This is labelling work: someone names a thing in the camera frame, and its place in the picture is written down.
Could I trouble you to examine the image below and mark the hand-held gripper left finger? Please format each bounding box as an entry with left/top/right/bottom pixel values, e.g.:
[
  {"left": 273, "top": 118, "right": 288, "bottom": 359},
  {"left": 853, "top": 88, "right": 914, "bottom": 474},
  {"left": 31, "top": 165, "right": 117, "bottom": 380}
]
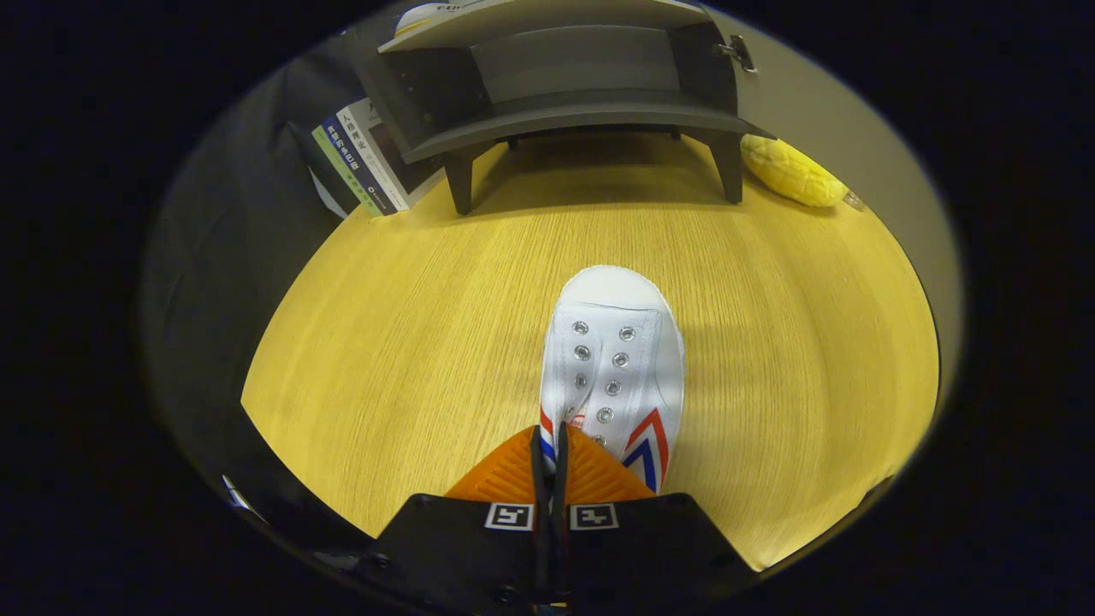
[{"left": 355, "top": 425, "right": 553, "bottom": 616}]

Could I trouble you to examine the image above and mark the dark grey shoe cabinet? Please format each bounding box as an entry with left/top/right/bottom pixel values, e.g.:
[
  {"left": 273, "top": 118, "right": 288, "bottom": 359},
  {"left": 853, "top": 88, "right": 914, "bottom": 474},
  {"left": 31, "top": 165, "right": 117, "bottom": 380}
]
[{"left": 355, "top": 0, "right": 775, "bottom": 216}]

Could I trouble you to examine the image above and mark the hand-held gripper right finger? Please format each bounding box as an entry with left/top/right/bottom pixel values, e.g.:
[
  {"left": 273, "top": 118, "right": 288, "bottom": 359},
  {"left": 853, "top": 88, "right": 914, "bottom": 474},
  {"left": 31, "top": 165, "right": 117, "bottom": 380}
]
[{"left": 552, "top": 422, "right": 758, "bottom": 616}]

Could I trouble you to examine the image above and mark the black backdrop cloth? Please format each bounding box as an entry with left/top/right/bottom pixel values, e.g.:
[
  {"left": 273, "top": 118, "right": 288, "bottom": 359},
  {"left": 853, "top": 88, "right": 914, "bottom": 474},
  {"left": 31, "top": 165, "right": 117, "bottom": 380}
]
[{"left": 141, "top": 34, "right": 382, "bottom": 548}]

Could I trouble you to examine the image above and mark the blue spine book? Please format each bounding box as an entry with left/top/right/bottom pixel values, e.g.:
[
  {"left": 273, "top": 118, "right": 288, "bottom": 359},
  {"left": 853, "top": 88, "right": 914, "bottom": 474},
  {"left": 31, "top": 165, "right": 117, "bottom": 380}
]
[{"left": 323, "top": 115, "right": 400, "bottom": 215}]

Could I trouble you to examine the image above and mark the yellow plush toy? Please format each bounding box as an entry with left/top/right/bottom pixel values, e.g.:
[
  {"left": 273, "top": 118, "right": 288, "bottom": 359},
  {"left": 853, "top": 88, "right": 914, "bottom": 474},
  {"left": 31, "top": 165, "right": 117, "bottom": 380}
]
[{"left": 740, "top": 133, "right": 849, "bottom": 209}]

